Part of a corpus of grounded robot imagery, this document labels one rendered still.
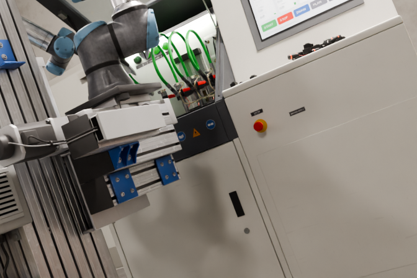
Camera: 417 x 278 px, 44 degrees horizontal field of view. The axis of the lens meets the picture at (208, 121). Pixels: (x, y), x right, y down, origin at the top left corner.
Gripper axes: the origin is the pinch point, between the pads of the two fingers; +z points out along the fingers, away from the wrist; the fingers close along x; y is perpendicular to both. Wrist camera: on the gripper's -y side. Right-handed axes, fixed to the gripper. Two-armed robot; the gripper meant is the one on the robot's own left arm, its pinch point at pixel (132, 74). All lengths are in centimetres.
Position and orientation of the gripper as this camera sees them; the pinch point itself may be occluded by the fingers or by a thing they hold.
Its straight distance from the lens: 228.5
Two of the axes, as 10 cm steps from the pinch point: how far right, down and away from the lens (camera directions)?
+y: -1.1, 7.2, -6.9
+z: 8.0, 4.8, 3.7
